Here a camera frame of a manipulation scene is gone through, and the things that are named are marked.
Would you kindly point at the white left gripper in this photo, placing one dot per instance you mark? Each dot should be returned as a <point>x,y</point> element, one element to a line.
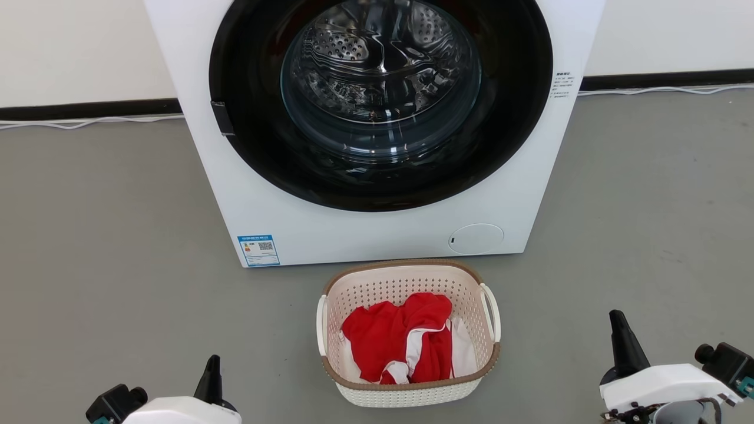
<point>177,412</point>

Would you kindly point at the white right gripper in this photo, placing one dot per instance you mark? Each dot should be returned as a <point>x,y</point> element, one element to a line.
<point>665,383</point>

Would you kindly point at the cream plastic laundry basket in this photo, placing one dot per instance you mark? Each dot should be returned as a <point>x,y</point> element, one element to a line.
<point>406,280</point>

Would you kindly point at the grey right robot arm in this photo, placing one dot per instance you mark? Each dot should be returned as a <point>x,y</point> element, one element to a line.
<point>677,415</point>

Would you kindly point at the blue energy label sticker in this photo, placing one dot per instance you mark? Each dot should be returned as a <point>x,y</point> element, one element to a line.
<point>258,251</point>

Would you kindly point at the red garment with white stripe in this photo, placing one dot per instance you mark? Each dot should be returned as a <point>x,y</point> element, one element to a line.
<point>380,335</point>

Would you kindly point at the round white filter cover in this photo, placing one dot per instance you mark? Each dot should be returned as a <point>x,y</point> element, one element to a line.
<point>476,239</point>

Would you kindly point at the white front-load washing machine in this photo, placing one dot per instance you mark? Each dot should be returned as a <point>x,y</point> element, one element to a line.
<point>365,235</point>

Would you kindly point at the printed text label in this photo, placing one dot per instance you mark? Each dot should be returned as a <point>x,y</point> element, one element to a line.
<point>562,85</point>

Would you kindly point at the round black washer door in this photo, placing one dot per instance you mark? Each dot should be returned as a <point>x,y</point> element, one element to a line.
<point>512,100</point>

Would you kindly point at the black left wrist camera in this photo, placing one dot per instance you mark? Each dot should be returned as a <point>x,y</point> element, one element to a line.
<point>115,403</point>

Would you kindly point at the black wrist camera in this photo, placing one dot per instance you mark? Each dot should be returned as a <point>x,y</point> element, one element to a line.
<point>115,403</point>
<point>727,362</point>

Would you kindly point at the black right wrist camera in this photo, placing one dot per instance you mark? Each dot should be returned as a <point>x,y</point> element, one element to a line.
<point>727,362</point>

